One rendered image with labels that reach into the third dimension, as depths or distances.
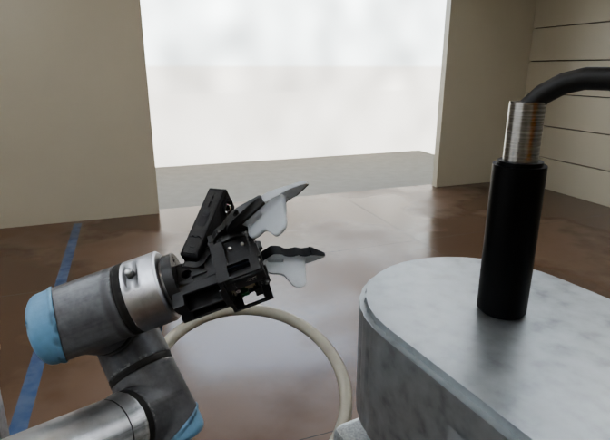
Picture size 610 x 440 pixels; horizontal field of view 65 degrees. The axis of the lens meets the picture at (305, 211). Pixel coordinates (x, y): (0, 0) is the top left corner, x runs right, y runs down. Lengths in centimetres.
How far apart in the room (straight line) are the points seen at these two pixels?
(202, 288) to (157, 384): 17
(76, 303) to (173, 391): 18
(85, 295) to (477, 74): 800
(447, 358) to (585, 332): 12
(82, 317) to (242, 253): 19
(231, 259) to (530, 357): 34
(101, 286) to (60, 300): 5
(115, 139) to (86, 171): 54
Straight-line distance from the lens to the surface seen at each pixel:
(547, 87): 40
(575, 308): 48
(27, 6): 663
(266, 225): 56
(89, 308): 61
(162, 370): 71
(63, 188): 674
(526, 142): 40
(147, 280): 59
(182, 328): 127
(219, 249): 59
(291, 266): 66
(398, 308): 43
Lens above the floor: 189
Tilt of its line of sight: 17 degrees down
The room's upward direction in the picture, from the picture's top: straight up
